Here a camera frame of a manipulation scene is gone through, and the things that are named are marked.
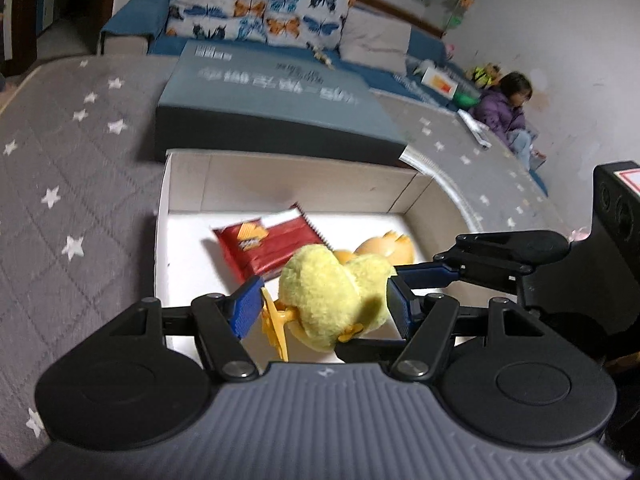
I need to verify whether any orange toy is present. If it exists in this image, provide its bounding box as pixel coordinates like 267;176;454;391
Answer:
332;230;417;266

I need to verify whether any white orange carton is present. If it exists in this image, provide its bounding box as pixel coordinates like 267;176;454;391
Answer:
421;67;459;99

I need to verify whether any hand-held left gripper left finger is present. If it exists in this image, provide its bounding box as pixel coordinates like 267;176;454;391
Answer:
107;276;266;380

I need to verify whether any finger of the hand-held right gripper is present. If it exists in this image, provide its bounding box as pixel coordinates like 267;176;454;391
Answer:
397;230;538;292

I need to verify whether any white plastic packet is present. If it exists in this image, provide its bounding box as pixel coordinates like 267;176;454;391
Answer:
457;109;494;149

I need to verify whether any flower wall decoration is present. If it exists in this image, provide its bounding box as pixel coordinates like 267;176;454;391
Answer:
444;0;475;37

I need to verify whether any red snack packet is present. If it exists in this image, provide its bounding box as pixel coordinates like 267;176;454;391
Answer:
212;202;326;285

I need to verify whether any butterfly print cushion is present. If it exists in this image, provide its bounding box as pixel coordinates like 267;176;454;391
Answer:
165;0;359;52

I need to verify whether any yellow plush duck toy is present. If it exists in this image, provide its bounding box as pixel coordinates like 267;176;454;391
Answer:
260;245;399;362

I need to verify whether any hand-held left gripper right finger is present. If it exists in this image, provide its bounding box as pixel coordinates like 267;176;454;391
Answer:
386;276;548;381

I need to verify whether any grey star-print blanket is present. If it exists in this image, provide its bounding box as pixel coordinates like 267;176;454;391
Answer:
0;54;549;463

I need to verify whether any yellow stuffed toy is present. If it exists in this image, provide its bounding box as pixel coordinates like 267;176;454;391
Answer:
467;62;503;88

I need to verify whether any blue sofa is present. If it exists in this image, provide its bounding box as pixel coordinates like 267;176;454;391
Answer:
97;0;550;197

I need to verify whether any white cardboard box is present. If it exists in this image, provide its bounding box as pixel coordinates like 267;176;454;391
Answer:
152;148;473;357

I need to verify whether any grey-blue box lid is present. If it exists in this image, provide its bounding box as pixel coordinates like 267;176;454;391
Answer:
154;41;409;167

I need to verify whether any grey cushion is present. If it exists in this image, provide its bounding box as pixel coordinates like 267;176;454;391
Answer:
339;7;417;74

